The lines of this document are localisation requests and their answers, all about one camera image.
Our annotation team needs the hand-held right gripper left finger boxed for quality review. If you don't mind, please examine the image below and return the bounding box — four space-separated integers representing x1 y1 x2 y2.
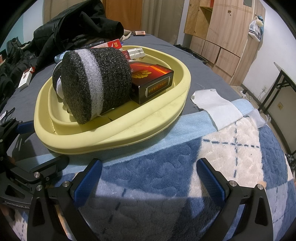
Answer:
27 158 103 241

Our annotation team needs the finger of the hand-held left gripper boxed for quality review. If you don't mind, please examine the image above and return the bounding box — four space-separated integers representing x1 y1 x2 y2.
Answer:
9 155 70 186
10 119 35 135

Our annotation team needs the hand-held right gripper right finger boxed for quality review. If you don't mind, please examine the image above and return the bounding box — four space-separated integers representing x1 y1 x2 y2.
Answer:
196 158 274 241

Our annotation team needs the yellow plastic tray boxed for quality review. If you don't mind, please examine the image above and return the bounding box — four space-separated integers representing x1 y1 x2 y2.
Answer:
33 46 191 155

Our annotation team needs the black foam cylinder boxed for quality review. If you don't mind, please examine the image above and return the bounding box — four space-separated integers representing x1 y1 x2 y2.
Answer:
60 47 133 125
52 61 67 109

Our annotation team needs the dark brown box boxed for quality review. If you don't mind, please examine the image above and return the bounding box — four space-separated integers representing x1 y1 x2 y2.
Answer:
129 62 174 105

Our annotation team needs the red and white carton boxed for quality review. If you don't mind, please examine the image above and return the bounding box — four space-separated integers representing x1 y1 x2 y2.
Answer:
105 39 124 50

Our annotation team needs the silver white box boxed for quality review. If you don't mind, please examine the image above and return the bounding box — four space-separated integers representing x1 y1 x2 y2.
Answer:
127 47 146 60

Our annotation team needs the red white cigarette pack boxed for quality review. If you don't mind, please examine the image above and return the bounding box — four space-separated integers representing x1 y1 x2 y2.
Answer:
18 67 36 90

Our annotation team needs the blue plaid fleece blanket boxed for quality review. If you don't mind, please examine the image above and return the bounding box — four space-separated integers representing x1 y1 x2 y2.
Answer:
0 98 296 241

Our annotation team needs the white cloth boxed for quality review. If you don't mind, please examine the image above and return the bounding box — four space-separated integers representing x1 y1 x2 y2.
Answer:
191 89 271 131

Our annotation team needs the black jacket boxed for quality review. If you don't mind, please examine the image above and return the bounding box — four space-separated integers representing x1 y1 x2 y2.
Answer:
0 0 125 112

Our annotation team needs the dark long bundle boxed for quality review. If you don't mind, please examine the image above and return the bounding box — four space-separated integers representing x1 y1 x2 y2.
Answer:
85 38 107 48

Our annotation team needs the black folding table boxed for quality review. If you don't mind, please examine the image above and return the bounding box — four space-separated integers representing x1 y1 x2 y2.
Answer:
259 61 296 153

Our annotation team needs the beige cloth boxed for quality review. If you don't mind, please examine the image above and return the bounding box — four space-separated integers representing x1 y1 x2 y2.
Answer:
120 30 132 42

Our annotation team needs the wooden wardrobe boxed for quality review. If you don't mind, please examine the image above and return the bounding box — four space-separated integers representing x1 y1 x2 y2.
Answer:
184 0 266 86

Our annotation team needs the brown wooden door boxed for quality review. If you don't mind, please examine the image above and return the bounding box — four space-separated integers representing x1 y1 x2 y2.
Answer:
103 0 142 32

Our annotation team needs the white striped bag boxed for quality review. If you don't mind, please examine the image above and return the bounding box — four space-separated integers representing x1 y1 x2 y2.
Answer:
248 16 264 42

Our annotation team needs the beige curtain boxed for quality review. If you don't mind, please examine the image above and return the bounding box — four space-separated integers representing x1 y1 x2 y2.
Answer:
141 0 190 45

